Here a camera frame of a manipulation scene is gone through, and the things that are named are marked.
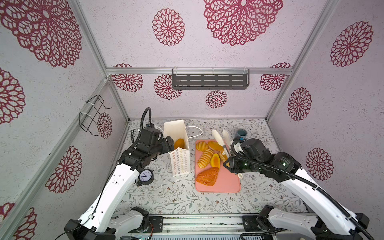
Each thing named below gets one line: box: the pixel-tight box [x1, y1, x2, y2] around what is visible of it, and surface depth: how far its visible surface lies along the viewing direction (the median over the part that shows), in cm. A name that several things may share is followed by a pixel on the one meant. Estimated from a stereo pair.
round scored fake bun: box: [195, 141, 209, 152], surface depth 102 cm
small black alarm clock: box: [135, 169, 155, 186], surface depth 89 cm
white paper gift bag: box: [163, 119, 190, 177], surface depth 82 cm
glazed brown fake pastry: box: [196, 167, 220, 187], surface depth 87 cm
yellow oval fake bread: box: [210, 153, 221, 169], surface depth 94 cm
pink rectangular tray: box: [195, 139, 241, 193], surface depth 87 cm
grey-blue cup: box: [237, 129, 248, 139], surface depth 106 cm
